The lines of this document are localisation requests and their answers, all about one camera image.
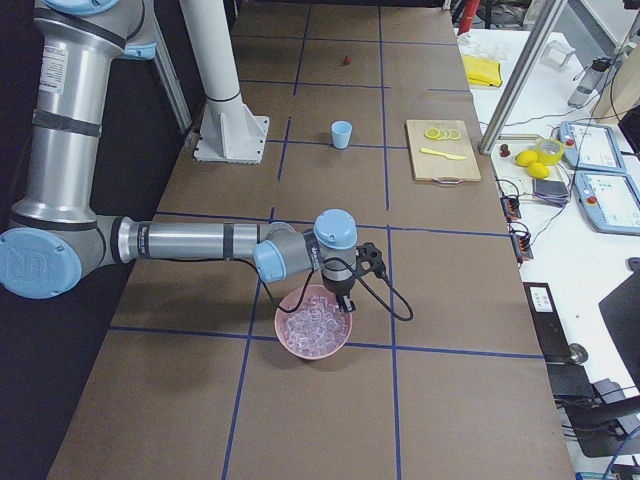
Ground aluminium frame post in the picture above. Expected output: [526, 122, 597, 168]
[478, 0, 568, 155]

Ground pink bowl with ice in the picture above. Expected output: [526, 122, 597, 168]
[274, 285, 353, 360]

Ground purple dark notebook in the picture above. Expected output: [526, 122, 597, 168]
[532, 178, 570, 207]

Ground wooden cutting board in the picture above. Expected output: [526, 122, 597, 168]
[406, 120, 481, 185]

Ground upper teach pendant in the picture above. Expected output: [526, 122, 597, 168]
[557, 121, 626, 173]

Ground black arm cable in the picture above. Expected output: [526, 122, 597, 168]
[261, 258, 414, 322]

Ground white pillar with base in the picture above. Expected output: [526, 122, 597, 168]
[180, 0, 270, 164]

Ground yellow lemon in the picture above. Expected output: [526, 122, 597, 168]
[515, 150, 538, 167]
[526, 162, 550, 179]

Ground yellow plastic knife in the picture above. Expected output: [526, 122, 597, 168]
[419, 147, 467, 161]

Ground light blue plastic cup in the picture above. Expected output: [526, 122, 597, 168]
[331, 120, 352, 150]

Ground lemon slices row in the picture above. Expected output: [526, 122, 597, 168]
[424, 127, 461, 141]

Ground clear plastic bags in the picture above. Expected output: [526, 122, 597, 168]
[457, 32, 510, 62]

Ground yellow tape roll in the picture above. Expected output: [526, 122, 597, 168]
[535, 138, 565, 166]

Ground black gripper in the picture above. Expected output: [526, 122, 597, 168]
[324, 277, 355, 313]

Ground yellow cloth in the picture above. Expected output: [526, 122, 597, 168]
[462, 55, 503, 88]

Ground teach pendant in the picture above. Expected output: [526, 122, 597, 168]
[557, 121, 626, 173]
[574, 170, 639, 236]

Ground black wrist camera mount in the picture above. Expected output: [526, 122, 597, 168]
[356, 242, 388, 280]

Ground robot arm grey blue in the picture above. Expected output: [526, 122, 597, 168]
[1, 1, 359, 319]

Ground lower teach pendant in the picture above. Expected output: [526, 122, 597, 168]
[574, 170, 639, 236]

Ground red strawberries on desk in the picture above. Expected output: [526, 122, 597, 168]
[499, 144, 511, 158]

